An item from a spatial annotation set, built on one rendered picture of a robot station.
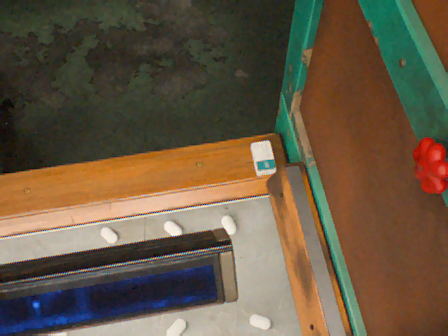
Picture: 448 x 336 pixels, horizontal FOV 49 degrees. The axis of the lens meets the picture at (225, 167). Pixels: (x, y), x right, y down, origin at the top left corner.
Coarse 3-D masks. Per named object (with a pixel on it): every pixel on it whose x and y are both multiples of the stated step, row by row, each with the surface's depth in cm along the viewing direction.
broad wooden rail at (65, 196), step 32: (96, 160) 92; (128, 160) 92; (160, 160) 92; (192, 160) 92; (224, 160) 92; (0, 192) 89; (32, 192) 89; (64, 192) 89; (96, 192) 89; (128, 192) 89; (160, 192) 89; (192, 192) 89; (224, 192) 90; (256, 192) 91; (0, 224) 86; (32, 224) 87; (64, 224) 88
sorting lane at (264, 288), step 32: (96, 224) 88; (128, 224) 88; (160, 224) 88; (192, 224) 88; (256, 224) 88; (0, 256) 86; (32, 256) 86; (256, 256) 86; (256, 288) 83; (288, 288) 83; (160, 320) 80; (192, 320) 80; (224, 320) 80; (288, 320) 80
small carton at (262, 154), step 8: (256, 144) 91; (264, 144) 91; (256, 152) 90; (264, 152) 90; (272, 152) 90; (256, 160) 89; (264, 160) 89; (272, 160) 89; (256, 168) 90; (264, 168) 89; (272, 168) 89
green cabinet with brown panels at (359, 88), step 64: (320, 0) 63; (384, 0) 43; (320, 64) 69; (384, 64) 48; (320, 128) 73; (384, 128) 51; (320, 192) 77; (384, 192) 53; (384, 256) 56; (384, 320) 59
